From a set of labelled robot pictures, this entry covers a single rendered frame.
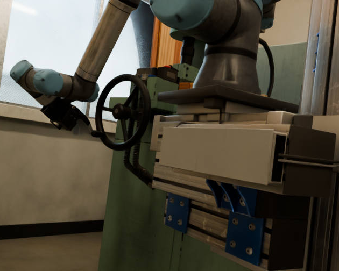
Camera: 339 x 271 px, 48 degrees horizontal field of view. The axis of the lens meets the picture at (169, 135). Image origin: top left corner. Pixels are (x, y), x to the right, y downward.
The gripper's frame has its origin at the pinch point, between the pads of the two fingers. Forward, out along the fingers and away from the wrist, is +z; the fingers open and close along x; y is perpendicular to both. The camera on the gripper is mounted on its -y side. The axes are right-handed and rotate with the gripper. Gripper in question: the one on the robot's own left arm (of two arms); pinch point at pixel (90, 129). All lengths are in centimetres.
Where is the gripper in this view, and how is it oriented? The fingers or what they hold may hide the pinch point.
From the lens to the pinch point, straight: 145.8
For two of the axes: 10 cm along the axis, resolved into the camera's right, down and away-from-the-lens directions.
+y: -4.3, 8.0, -4.1
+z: 4.9, 5.9, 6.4
